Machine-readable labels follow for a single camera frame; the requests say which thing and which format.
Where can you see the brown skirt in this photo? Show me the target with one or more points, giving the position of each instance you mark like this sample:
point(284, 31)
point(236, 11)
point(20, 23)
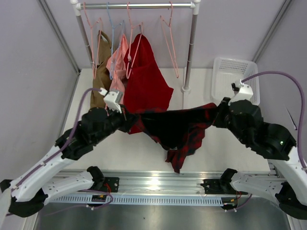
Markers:
point(102, 79)

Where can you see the pink wire hanger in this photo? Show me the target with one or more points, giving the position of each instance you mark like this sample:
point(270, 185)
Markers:
point(170, 41)

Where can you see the solid red skirt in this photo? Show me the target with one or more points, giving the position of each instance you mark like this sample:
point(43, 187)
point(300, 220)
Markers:
point(146, 88)

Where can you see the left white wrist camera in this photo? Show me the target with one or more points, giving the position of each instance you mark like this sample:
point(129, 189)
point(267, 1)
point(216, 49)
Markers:
point(112, 99)

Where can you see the blue wire hanger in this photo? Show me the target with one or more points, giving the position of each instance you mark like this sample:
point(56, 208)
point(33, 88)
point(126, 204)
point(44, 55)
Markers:
point(113, 27)

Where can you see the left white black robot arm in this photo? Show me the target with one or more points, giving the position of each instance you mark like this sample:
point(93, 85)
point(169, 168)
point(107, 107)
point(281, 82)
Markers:
point(29, 193)

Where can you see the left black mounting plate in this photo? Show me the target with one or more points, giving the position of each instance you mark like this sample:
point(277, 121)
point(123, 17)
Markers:
point(110, 185)

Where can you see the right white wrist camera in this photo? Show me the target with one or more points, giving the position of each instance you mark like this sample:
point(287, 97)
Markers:
point(241, 91)

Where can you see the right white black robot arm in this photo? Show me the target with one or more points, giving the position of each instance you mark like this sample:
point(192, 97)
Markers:
point(271, 141)

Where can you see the red plaid skirt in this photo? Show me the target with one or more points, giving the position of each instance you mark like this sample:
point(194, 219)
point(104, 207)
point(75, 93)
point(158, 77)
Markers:
point(179, 132)

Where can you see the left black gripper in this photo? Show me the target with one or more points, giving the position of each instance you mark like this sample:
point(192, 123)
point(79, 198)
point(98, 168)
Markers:
point(125, 124)

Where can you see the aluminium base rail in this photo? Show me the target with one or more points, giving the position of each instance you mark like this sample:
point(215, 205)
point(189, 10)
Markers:
point(154, 188)

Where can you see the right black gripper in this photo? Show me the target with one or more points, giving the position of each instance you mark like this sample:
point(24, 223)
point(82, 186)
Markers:
point(221, 109)

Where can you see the pink hanger far left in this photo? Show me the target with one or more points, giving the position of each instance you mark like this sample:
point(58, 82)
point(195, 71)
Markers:
point(95, 26)

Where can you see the pink skirt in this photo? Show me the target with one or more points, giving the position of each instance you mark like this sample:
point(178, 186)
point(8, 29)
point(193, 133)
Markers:
point(117, 68)

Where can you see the black mounting plate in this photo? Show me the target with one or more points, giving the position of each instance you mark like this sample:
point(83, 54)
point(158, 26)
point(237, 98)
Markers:
point(110, 185)
point(215, 187)

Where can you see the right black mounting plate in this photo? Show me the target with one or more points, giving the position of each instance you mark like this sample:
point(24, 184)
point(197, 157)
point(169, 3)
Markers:
point(215, 187)

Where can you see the white plastic basket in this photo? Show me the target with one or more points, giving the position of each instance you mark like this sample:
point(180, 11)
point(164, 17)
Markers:
point(226, 71)

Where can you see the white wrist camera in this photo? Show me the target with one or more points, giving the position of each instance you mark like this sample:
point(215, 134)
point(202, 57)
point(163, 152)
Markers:
point(241, 91)
point(112, 99)

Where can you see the metal clothes rack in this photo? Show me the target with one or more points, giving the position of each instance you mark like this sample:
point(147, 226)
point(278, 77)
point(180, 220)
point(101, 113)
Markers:
point(194, 5)

